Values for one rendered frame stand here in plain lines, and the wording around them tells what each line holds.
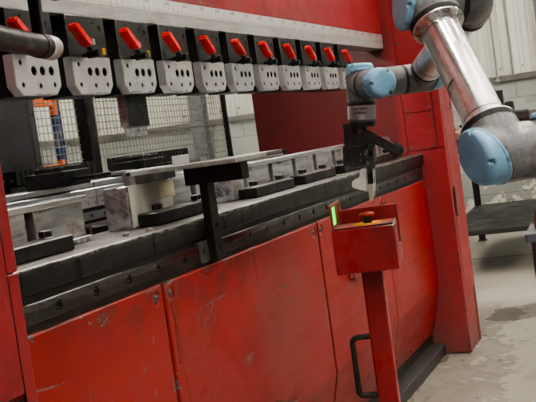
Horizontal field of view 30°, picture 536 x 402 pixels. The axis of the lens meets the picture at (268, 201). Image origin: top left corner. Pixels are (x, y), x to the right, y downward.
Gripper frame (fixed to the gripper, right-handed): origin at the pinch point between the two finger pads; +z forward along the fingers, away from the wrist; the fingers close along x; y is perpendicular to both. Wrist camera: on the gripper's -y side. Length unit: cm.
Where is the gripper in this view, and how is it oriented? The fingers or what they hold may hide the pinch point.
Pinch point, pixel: (373, 196)
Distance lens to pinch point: 268.4
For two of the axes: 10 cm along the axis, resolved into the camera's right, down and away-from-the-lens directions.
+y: -9.8, 0.4, 2.0
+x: -2.0, 1.0, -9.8
